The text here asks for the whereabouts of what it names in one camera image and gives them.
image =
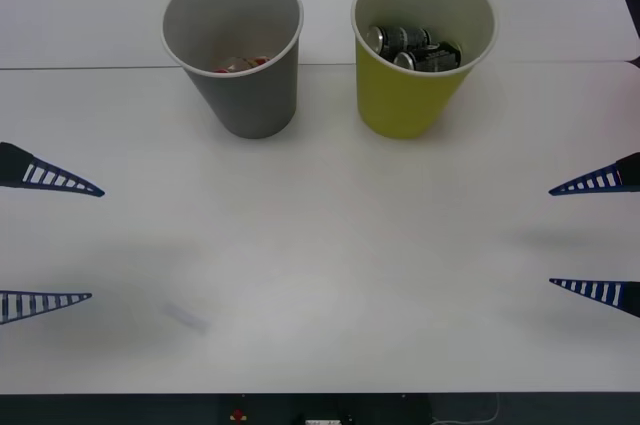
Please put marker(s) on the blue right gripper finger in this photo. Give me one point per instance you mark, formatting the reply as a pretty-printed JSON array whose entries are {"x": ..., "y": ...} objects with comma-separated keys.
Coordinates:
[
  {"x": 630, "y": 172},
  {"x": 631, "y": 297}
]

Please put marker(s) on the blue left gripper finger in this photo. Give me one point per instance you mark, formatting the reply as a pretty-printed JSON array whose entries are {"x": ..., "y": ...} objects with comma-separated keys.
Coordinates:
[
  {"x": 15, "y": 165},
  {"x": 82, "y": 296}
]

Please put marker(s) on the red push button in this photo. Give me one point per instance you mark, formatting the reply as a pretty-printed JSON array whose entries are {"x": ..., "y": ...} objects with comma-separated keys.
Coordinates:
[{"x": 238, "y": 415}]

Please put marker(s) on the yellow-green plastic bin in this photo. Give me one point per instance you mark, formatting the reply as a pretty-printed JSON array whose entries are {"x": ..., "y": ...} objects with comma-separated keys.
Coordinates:
[{"x": 400, "y": 100}]

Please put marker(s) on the grey plastic bin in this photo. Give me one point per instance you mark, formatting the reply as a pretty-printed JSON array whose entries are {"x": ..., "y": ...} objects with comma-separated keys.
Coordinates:
[{"x": 255, "y": 100}]

